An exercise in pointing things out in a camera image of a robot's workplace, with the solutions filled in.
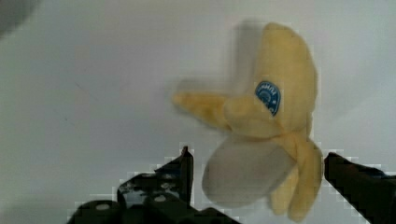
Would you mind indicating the yellow plush peeled banana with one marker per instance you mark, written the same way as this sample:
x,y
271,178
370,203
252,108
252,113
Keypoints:
x,y
277,107

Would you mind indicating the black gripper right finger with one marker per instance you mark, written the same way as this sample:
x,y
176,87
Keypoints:
x,y
367,189

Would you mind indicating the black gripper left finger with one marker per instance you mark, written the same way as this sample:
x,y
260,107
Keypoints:
x,y
160,197

